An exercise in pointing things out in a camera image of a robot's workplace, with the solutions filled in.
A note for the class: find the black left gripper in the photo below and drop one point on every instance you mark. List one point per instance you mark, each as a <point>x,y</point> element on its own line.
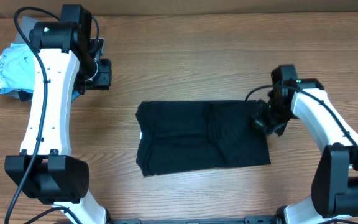
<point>104,80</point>

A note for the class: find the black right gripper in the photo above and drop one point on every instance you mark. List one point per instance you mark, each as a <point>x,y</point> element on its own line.
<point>258,121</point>

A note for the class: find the black t-shirt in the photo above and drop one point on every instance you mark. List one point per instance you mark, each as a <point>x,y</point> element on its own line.
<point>181,136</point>

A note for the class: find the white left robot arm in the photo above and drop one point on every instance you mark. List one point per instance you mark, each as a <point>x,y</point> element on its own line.
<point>67,59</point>

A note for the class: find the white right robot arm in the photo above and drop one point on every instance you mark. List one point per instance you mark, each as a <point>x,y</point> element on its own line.
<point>334,189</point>

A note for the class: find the black garment in pile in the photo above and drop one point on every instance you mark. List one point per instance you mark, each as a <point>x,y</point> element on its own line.
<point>24,96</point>

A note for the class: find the light blue shirt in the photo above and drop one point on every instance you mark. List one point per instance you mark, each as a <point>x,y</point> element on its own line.
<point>17,70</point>

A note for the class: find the grey folded garment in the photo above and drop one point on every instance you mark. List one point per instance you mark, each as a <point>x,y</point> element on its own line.
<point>26,25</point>

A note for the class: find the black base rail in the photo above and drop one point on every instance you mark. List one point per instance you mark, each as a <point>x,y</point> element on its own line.
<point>258,219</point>

